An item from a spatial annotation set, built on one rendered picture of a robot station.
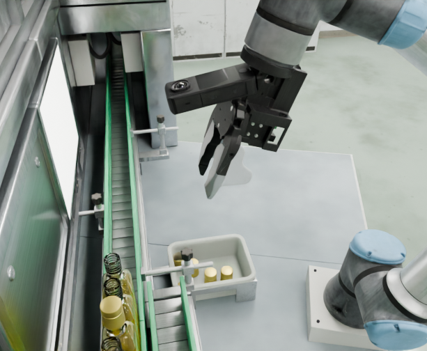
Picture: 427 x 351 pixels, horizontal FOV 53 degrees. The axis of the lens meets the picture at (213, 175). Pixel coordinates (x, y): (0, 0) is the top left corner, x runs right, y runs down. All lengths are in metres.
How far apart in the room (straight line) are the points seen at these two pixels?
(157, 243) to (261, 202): 0.40
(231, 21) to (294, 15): 4.07
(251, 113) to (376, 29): 0.17
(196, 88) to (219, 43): 4.09
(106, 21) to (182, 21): 2.94
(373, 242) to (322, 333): 0.27
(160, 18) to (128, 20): 0.11
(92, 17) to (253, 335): 1.12
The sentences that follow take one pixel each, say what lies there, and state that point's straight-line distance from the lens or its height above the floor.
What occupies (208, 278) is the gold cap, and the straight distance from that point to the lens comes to 1.19.
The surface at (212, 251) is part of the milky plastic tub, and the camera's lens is 1.27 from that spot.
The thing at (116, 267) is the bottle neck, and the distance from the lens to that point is 0.81.
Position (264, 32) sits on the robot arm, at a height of 1.56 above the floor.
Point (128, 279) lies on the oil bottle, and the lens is 0.84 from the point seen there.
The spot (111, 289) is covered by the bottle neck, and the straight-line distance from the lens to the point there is 0.76.
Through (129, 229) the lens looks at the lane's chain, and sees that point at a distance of 1.24.
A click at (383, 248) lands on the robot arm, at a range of 1.02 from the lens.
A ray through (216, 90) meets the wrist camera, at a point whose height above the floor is 1.49.
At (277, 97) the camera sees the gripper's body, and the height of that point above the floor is 1.47.
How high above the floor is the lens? 1.72
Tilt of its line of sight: 37 degrees down
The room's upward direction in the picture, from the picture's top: straight up
